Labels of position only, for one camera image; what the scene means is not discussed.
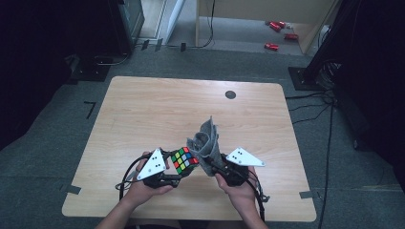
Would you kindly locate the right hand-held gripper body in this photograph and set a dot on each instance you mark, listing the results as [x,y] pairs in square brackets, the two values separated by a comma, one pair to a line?
[234,173]

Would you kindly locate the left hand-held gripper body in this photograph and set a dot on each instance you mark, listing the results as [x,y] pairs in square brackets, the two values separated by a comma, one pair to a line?
[153,165]

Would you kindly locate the multicoloured puzzle cube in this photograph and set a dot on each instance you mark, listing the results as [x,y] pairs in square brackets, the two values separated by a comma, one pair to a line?
[184,160]

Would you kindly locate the grey cloth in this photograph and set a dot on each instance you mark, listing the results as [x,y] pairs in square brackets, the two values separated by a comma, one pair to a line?
[207,143]

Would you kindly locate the person's right hand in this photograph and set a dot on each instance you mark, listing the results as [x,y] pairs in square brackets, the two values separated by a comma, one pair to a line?
[240,197]

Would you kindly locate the person's left hand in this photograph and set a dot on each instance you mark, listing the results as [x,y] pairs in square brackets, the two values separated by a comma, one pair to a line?
[143,194]

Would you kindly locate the grey tape piece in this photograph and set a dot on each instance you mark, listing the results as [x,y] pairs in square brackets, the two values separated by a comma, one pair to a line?
[73,189]
[306,194]

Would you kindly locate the dark round table grommet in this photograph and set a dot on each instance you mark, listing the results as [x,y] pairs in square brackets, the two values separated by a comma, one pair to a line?
[230,94]

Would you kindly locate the black angled floor tape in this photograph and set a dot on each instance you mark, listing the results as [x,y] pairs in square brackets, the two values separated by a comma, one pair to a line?
[90,108]

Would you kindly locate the black floor tape strip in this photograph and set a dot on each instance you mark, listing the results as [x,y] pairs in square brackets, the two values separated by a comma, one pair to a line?
[159,44]
[183,47]
[145,44]

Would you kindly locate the black flat stand base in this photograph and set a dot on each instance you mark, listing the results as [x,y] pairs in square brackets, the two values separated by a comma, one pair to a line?
[90,71]

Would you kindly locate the black square stand base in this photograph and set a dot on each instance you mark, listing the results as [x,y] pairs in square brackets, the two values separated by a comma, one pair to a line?
[299,79]

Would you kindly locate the red can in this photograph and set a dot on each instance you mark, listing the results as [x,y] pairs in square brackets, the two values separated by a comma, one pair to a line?
[291,36]
[282,24]
[275,26]
[271,46]

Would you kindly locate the black cabinet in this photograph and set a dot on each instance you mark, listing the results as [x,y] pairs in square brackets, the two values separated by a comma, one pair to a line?
[125,25]

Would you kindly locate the white board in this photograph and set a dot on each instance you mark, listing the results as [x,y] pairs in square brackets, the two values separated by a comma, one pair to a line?
[175,19]

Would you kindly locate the wooden furniture frame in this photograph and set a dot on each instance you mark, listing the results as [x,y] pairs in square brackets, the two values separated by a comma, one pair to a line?
[254,8]

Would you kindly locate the black slanted stand post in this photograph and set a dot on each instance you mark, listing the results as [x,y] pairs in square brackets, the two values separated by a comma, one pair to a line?
[331,38]

